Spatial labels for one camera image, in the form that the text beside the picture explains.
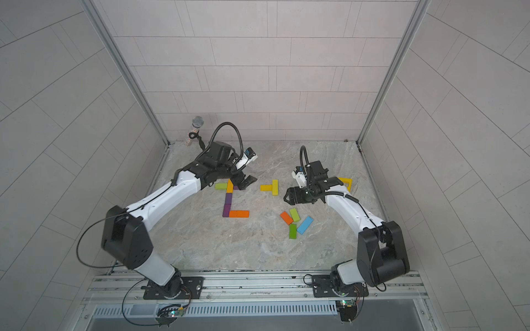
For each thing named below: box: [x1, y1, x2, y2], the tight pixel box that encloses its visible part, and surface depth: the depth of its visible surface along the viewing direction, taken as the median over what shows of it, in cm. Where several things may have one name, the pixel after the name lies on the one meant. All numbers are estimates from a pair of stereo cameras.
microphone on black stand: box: [184, 115, 205, 151], surface depth 91 cm
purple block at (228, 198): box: [224, 193, 233, 205], surface depth 96 cm
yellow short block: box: [260, 184, 273, 192], surface depth 99 cm
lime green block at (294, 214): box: [289, 207, 301, 223], surface depth 91 cm
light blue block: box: [296, 215, 314, 235], surface depth 88 cm
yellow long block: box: [271, 179, 280, 196], surface depth 98 cm
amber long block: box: [226, 178, 234, 194], surface depth 98 cm
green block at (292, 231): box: [289, 223, 297, 240], surface depth 87 cm
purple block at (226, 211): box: [222, 204, 232, 218], surface depth 91 cm
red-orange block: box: [280, 211, 294, 226], surface depth 91 cm
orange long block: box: [229, 210, 251, 218], surface depth 91 cm
